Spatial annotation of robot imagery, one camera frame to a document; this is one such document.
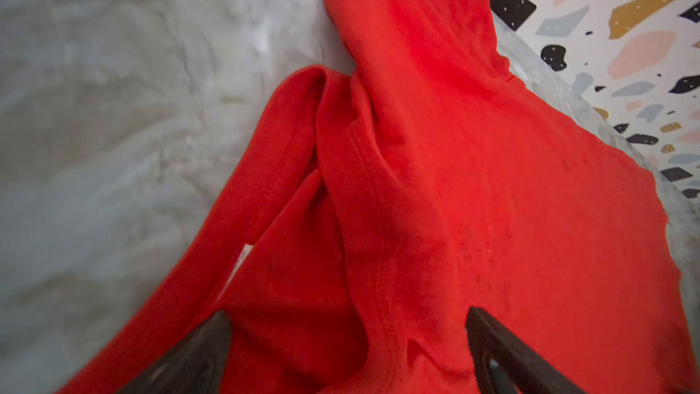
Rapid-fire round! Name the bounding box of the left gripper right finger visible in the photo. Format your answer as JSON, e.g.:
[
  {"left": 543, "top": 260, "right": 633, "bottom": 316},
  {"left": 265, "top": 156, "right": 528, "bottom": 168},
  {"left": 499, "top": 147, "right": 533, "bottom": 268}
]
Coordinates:
[{"left": 465, "top": 306, "right": 583, "bottom": 394}]

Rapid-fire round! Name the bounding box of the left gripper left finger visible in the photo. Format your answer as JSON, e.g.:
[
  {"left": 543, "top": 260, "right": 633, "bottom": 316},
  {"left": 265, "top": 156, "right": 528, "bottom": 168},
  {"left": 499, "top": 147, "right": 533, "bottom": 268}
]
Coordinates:
[{"left": 120, "top": 311, "right": 233, "bottom": 394}]

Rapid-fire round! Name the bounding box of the red t-shirt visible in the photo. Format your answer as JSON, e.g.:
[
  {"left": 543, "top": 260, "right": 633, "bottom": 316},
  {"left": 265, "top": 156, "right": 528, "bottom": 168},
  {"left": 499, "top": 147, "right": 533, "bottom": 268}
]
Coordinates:
[{"left": 64, "top": 0, "right": 699, "bottom": 393}]

